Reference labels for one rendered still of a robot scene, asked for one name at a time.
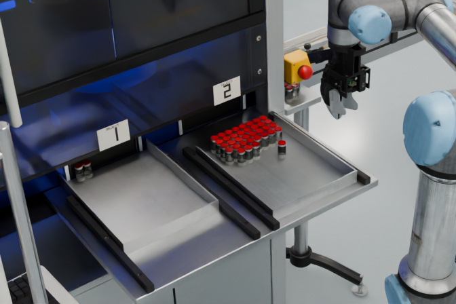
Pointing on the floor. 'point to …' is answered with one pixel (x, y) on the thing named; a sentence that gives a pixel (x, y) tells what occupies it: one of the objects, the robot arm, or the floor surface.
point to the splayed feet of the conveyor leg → (359, 290)
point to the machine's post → (274, 98)
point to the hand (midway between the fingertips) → (335, 112)
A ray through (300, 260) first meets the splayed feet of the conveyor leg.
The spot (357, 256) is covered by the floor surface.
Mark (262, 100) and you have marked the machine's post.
